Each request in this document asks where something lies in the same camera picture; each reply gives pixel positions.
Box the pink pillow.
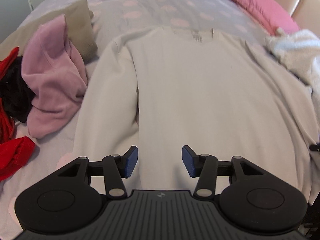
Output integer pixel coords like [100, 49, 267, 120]
[232, 0, 300, 35]

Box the white sweatshirt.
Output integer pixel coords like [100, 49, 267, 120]
[74, 27, 319, 202]

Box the grey fleece blanket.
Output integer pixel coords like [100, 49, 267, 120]
[265, 29, 319, 100]

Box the red garment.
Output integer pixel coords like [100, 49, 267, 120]
[1, 47, 35, 181]

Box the black garment on bed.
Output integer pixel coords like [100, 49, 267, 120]
[1, 56, 35, 123]

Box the pink sweatshirt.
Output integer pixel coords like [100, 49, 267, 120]
[21, 15, 88, 139]

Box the khaki folded garment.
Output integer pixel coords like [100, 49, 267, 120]
[1, 0, 98, 62]

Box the polka dot bed cover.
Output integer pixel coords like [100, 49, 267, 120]
[1, 0, 267, 239]

